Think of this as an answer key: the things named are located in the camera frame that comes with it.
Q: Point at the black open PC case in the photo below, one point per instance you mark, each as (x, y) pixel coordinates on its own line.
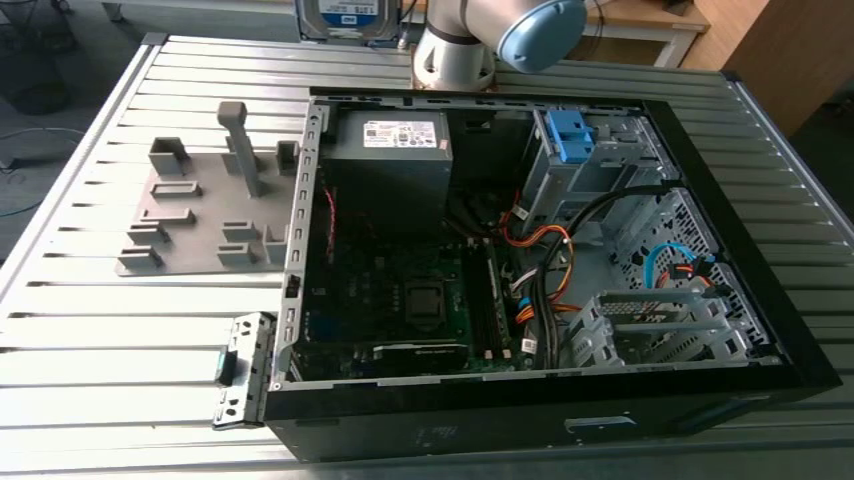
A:
(467, 420)

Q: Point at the grey metal side bracket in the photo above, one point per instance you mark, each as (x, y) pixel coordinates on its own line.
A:
(249, 360)

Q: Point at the black office chair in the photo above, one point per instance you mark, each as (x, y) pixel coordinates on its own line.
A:
(40, 95)

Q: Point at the CPU socket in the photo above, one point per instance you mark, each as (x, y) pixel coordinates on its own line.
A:
(423, 302)

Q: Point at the black RAM slot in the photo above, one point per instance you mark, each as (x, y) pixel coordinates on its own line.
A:
(480, 300)

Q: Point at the grey metal disk bay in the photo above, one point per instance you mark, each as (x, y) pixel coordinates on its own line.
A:
(667, 327)

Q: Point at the wooden desk white frame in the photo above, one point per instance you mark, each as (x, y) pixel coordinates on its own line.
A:
(667, 22)

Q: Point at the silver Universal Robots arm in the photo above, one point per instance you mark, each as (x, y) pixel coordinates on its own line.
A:
(454, 60)

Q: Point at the grey parts rack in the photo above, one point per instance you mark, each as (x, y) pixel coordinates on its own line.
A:
(200, 240)

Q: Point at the dark green motherboard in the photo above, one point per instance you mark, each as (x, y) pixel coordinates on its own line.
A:
(360, 290)

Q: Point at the grey power supply unit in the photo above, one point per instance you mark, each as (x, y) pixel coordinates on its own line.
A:
(387, 175)

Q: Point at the grey metal drive cage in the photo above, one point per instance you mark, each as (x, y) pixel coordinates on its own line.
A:
(600, 175)

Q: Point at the hard disk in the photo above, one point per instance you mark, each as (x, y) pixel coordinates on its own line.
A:
(347, 22)

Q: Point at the brown wooden cabinet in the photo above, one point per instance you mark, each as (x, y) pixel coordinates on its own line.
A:
(801, 60)

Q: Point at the black graphics card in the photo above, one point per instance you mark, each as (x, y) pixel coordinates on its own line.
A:
(420, 356)

